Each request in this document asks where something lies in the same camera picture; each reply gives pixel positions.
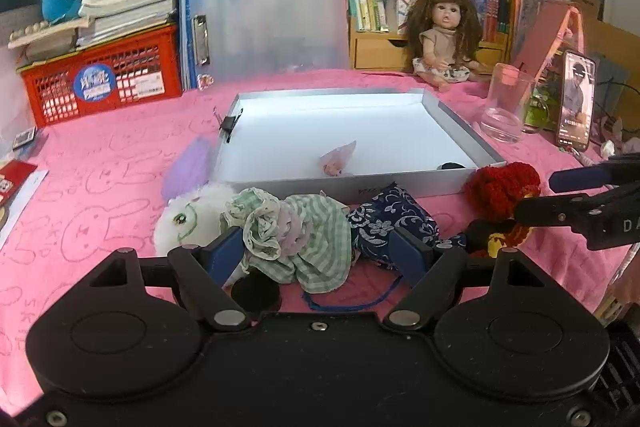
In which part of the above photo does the pink house-shaped toy case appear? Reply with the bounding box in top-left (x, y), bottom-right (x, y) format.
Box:
top-left (510, 0), bottom-right (588, 132)

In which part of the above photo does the red envelope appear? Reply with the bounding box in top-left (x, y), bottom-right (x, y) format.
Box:
top-left (0, 159), bottom-right (38, 208)

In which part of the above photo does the blue clip folder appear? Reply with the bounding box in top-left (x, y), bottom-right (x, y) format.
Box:
top-left (179, 0), bottom-right (216, 90)

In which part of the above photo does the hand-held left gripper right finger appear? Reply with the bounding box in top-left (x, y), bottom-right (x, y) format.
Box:
top-left (382, 227), bottom-right (551, 333)

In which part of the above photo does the blue cord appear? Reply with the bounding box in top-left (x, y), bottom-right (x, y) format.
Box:
top-left (302, 274), bottom-right (403, 312)

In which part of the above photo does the smartphone with lit screen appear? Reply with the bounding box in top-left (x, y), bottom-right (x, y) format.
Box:
top-left (556, 49), bottom-right (597, 152)

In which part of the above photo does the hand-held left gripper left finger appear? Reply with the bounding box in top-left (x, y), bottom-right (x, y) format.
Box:
top-left (87, 227), bottom-right (252, 333)

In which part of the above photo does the black round object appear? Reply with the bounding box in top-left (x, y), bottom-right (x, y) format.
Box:
top-left (231, 274), bottom-right (282, 313)

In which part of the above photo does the pink bunny-print towel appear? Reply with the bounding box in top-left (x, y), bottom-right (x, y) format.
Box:
top-left (0, 67), bottom-right (640, 413)

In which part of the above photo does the wooden drawer organizer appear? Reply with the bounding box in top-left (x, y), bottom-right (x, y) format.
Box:
top-left (349, 14), bottom-right (508, 70)

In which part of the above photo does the small dark card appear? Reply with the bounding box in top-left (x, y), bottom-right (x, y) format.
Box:
top-left (12, 129), bottom-right (37, 151)

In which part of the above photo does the red crocheted toy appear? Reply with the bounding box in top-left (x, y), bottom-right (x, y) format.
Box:
top-left (462, 162), bottom-right (542, 220)

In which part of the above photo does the white paper sheet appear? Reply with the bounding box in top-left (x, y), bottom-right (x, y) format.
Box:
top-left (0, 169), bottom-right (49, 253)

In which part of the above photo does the red yellow crocheted snake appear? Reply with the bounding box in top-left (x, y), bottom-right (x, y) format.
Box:
top-left (462, 194), bottom-right (538, 260)

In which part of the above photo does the black binder clip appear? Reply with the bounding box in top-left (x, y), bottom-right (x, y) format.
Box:
top-left (212, 106), bottom-right (244, 144)

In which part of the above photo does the blue floral fabric pouch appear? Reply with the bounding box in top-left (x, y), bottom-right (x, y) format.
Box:
top-left (347, 182), bottom-right (441, 270)

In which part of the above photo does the brown cardboard sheet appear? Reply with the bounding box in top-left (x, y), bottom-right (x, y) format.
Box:
top-left (572, 0), bottom-right (640, 75)

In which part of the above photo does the brown-haired baby doll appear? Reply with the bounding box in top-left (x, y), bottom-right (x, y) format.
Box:
top-left (402, 0), bottom-right (493, 85)

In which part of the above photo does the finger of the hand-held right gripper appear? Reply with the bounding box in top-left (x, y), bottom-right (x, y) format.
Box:
top-left (548, 153), bottom-right (640, 194)
top-left (514, 192), bottom-right (617, 234)

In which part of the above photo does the clear glass cup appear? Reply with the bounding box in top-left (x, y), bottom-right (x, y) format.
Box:
top-left (480, 63), bottom-right (537, 144)

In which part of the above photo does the small pink packet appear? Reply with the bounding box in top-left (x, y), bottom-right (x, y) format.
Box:
top-left (317, 139), bottom-right (357, 178)

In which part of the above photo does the white bunny plush green dress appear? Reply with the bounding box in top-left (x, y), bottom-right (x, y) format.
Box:
top-left (152, 136), bottom-right (355, 295)

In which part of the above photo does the clear plastic file folder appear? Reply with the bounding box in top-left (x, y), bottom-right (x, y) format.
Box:
top-left (189, 0), bottom-right (350, 82)

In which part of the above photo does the white bead string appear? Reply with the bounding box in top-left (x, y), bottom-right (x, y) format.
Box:
top-left (10, 21), bottom-right (52, 42)

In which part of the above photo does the red plastic crate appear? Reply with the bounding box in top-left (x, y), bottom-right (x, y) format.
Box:
top-left (20, 26), bottom-right (183, 128)

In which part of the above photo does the white cardboard box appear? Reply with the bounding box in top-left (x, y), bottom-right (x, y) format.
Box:
top-left (215, 88), bottom-right (507, 202)

